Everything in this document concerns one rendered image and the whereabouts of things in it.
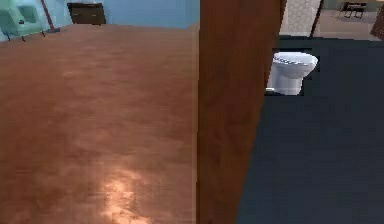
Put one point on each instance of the brown wooden room door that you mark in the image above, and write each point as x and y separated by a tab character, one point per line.
230	110

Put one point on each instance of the white toilet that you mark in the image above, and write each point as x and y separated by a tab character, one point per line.
293	68

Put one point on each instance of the dark brown chest of drawers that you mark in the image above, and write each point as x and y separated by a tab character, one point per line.
86	13

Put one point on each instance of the brown floor lamp pole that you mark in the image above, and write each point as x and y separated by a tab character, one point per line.
48	16

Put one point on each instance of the black chair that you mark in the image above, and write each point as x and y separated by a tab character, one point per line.
354	8

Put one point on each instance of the pale green sofa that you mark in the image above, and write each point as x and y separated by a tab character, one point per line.
20	20

